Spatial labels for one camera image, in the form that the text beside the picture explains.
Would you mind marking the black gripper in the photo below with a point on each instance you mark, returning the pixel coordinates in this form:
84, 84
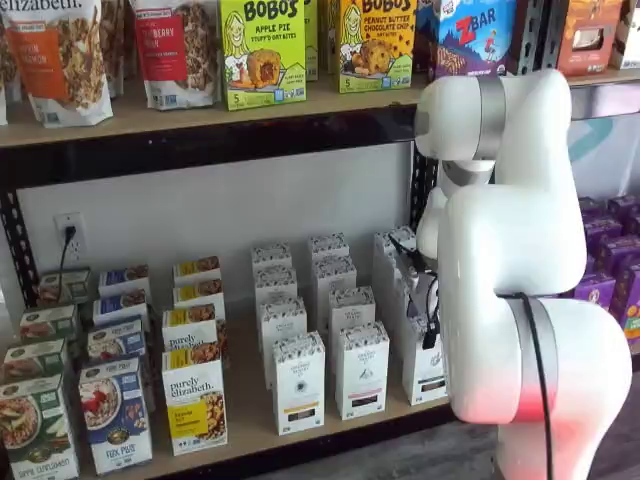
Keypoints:
422, 295

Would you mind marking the blue snack bar box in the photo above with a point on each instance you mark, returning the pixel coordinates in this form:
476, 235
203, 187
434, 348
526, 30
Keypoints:
425, 35

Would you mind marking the green Bobo's apple pie box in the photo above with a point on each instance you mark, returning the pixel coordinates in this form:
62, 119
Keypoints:
262, 60

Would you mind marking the partly seen granola bag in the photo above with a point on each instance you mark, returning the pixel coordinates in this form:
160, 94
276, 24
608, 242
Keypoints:
6, 70

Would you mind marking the white wall outlet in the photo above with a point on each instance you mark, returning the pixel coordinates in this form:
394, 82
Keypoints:
77, 222

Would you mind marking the white box green strip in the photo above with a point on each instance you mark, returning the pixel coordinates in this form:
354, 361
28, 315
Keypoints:
382, 240
425, 375
402, 300
395, 265

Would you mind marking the long wooden shelf board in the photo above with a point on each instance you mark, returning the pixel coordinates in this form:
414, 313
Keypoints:
150, 122

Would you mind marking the yellow Bobo's peanut butter box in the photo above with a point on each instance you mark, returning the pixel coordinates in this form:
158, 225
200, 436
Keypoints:
377, 50

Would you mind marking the yellow purely elizabeth box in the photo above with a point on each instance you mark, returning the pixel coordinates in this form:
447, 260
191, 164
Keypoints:
200, 291
190, 327
197, 267
195, 400

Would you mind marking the wooden shelf board under boxes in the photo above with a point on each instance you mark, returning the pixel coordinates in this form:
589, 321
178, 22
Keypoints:
250, 400

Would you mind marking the blue flax cereal box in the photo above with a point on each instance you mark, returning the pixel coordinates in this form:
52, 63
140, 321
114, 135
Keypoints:
115, 415
120, 302
125, 277
117, 340

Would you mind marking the orange snack box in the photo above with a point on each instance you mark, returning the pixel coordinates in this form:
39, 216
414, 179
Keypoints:
590, 45

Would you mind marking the orange purely elizabeth granola bag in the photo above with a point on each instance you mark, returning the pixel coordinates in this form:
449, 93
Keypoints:
55, 65

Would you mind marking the purple Zbar box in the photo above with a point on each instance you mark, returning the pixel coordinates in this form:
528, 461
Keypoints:
475, 40

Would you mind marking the purple snack box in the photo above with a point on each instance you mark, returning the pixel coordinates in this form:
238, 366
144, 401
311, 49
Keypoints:
629, 290
632, 330
595, 295
592, 207
620, 252
625, 206
605, 232

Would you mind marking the short wooden shelf board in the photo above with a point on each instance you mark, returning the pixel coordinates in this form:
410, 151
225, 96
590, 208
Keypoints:
610, 77

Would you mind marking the white box yellow strip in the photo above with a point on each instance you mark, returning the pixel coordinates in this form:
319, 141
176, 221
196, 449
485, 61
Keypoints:
275, 282
271, 255
298, 385
282, 320

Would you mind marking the black metal shelf frame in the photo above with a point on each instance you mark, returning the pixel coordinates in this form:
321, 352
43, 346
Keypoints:
200, 150

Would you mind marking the white box pink strip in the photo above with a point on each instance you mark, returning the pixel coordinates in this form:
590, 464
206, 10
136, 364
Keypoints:
334, 275
351, 310
327, 245
361, 370

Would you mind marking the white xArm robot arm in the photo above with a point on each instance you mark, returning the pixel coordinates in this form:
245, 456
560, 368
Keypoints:
515, 225

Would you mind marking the red berry granola bag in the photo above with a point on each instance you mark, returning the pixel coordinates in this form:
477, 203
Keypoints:
170, 60

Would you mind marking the green oatmeal box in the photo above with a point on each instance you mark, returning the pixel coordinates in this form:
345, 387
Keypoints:
35, 360
50, 322
35, 430
70, 285

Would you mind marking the clear window granola bag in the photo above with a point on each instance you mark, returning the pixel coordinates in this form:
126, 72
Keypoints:
117, 45

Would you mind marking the white snack box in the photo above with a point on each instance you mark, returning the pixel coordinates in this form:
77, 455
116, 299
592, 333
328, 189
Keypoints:
631, 45

